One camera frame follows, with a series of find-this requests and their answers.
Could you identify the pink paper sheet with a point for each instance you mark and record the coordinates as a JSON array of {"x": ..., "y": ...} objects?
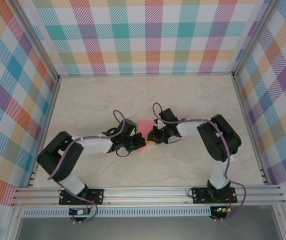
[{"x": 144, "y": 127}]

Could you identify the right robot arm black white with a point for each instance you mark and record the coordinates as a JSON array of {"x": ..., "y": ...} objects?
[{"x": 217, "y": 140}]

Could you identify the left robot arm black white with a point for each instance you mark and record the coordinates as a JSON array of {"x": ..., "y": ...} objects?
[{"x": 95, "y": 146}]

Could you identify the grey metal panel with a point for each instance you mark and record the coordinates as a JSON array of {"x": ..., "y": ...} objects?
[{"x": 145, "y": 230}]

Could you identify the long aluminium base rail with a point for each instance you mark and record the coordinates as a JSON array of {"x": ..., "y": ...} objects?
[{"x": 145, "y": 195}]

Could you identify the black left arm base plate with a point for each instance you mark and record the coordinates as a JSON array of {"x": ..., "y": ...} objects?
[{"x": 96, "y": 196}]

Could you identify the thin aluminium wall rail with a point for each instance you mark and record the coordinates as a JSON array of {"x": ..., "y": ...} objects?
[{"x": 145, "y": 74}]

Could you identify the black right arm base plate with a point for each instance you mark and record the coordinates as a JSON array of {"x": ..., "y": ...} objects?
[{"x": 200, "y": 195}]

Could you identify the aluminium table edge rail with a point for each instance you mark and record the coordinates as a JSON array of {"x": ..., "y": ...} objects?
[
  {"x": 44, "y": 132},
  {"x": 250, "y": 132}
]

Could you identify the aluminium frame post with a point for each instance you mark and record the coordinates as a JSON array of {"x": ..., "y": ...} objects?
[
  {"x": 36, "y": 42},
  {"x": 255, "y": 40}
]

